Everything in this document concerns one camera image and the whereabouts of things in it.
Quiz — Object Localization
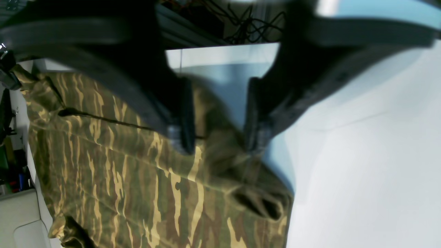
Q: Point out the blue and black items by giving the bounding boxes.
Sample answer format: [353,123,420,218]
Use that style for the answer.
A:
[0,135,34,196]

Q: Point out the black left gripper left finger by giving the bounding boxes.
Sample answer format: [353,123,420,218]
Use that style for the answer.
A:
[1,0,195,154]

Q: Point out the camouflage T-shirt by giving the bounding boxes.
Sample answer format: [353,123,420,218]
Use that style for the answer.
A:
[12,65,294,248]

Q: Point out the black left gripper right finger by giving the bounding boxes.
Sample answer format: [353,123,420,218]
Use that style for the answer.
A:
[245,0,440,152]

